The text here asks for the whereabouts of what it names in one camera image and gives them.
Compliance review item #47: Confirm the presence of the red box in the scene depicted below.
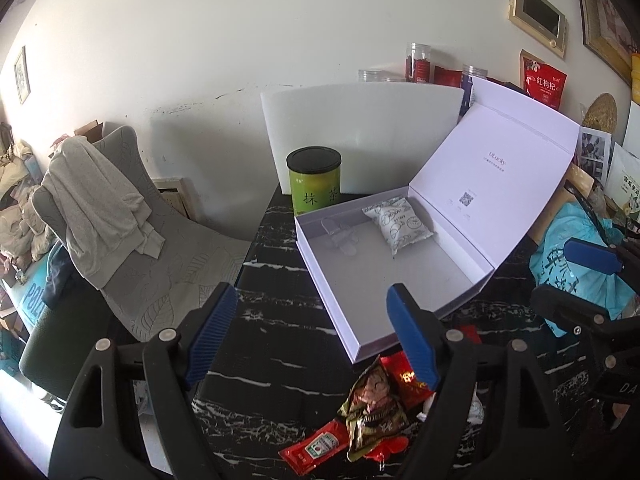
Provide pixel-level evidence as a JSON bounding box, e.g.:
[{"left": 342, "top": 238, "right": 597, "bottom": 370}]
[{"left": 432, "top": 66, "right": 463, "bottom": 88}]

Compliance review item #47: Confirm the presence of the empty clear plastic jar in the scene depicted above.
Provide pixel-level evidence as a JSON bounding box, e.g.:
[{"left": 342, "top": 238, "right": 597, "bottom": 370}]
[{"left": 357, "top": 67, "right": 406, "bottom": 84}]

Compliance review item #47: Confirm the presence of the clear plastic piece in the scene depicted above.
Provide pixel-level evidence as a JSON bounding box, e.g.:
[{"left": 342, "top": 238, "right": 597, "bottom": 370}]
[{"left": 320, "top": 217, "right": 361, "bottom": 256}]

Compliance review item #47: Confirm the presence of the white gift box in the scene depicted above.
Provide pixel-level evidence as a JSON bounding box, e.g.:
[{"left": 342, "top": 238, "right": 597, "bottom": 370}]
[{"left": 294, "top": 76, "right": 581, "bottom": 365}]

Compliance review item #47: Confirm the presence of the small framed wall picture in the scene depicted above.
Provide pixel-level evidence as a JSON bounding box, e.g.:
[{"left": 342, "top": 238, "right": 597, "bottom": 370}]
[{"left": 13, "top": 46, "right": 31, "bottom": 105}]

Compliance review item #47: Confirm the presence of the red goji berry bag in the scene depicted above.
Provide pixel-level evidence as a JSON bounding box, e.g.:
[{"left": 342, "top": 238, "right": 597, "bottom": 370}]
[{"left": 520, "top": 50, "right": 568, "bottom": 108}]

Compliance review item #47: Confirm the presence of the wooden frame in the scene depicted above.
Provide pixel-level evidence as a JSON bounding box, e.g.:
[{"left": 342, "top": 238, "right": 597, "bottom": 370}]
[{"left": 152, "top": 177, "right": 192, "bottom": 220}]

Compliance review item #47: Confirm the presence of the green tea can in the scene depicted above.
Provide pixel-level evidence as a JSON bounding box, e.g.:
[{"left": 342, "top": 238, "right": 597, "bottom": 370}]
[{"left": 286, "top": 146, "right": 343, "bottom": 217}]

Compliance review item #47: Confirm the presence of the clear jar with blue label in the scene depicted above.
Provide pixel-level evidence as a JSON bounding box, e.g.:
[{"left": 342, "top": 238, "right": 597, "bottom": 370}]
[{"left": 462, "top": 64, "right": 488, "bottom": 106}]

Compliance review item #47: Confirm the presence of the straw hat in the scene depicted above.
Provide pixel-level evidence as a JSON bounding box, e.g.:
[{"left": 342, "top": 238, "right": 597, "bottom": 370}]
[{"left": 582, "top": 92, "right": 617, "bottom": 131}]

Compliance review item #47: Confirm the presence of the wall intercom monitor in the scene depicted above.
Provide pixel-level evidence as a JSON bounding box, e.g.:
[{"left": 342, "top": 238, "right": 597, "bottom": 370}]
[{"left": 509, "top": 0, "right": 568, "bottom": 58}]

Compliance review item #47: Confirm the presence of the pile of clothes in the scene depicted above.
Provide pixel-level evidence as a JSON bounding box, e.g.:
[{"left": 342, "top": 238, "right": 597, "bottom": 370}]
[{"left": 0, "top": 125, "right": 53, "bottom": 261}]

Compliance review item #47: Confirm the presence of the small cardboard box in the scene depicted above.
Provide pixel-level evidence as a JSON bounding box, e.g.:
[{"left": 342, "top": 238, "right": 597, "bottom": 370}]
[{"left": 74, "top": 120, "right": 106, "bottom": 143}]

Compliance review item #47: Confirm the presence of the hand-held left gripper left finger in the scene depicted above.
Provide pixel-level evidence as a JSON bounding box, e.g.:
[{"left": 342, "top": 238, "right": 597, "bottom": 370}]
[{"left": 48, "top": 282, "right": 239, "bottom": 480}]

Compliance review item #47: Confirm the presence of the red gold-print candy packet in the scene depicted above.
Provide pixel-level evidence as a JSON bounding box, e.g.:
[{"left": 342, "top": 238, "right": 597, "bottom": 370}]
[
  {"left": 380, "top": 351, "right": 436, "bottom": 411},
  {"left": 450, "top": 325, "right": 483, "bottom": 346}
]

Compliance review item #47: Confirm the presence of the white printed card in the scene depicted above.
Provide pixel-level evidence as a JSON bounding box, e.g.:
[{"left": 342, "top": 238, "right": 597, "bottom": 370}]
[{"left": 605, "top": 142, "right": 640, "bottom": 211}]

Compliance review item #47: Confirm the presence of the black and white photo print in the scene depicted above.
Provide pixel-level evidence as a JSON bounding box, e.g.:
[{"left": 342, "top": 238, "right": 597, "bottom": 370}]
[{"left": 575, "top": 127, "right": 613, "bottom": 181}]

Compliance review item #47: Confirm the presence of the cyan plastic bag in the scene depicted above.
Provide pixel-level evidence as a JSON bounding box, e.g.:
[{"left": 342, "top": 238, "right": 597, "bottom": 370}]
[{"left": 530, "top": 202, "right": 640, "bottom": 321}]

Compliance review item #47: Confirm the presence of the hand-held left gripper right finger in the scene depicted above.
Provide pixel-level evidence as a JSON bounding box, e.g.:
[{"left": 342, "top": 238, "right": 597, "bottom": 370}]
[{"left": 386, "top": 282, "right": 591, "bottom": 480}]

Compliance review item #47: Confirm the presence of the white printed snack packet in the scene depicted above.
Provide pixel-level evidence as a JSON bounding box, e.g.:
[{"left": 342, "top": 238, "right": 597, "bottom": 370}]
[
  {"left": 362, "top": 197, "right": 435, "bottom": 259},
  {"left": 419, "top": 387, "right": 486, "bottom": 428}
]

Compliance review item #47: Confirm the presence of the white panel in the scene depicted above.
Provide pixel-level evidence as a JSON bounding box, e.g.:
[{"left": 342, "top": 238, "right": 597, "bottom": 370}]
[{"left": 260, "top": 82, "right": 466, "bottom": 196}]

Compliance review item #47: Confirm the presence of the brown snack packet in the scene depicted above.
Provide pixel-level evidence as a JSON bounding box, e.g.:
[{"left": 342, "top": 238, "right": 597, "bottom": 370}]
[{"left": 337, "top": 357, "right": 413, "bottom": 462}]

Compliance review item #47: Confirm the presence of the blue printed box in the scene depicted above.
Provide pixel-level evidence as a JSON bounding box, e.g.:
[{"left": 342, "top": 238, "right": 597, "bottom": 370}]
[{"left": 0, "top": 255, "right": 57, "bottom": 333}]

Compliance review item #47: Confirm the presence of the grey sweater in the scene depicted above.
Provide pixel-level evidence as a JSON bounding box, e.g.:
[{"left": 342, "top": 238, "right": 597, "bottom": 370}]
[{"left": 42, "top": 137, "right": 166, "bottom": 291}]

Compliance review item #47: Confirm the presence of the grey leaf-pattern chair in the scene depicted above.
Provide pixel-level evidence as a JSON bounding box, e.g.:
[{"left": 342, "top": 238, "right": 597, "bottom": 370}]
[{"left": 19, "top": 125, "right": 253, "bottom": 401}]

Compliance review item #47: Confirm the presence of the clear jar with red contents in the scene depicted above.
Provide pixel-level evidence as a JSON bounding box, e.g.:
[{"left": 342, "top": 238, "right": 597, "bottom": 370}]
[{"left": 405, "top": 42, "right": 432, "bottom": 83}]

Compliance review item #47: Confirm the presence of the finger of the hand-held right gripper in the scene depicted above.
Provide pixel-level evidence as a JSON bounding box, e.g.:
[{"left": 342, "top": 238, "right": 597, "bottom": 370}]
[
  {"left": 530, "top": 284, "right": 640, "bottom": 342},
  {"left": 564, "top": 237, "right": 640, "bottom": 278}
]

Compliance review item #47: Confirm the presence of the red ketchup packet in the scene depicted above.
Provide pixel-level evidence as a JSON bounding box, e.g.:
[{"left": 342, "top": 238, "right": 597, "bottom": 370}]
[{"left": 278, "top": 419, "right": 346, "bottom": 476}]

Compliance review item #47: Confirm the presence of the large framed picture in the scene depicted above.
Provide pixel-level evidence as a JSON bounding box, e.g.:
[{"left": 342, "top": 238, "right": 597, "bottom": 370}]
[{"left": 570, "top": 0, "right": 640, "bottom": 86}]

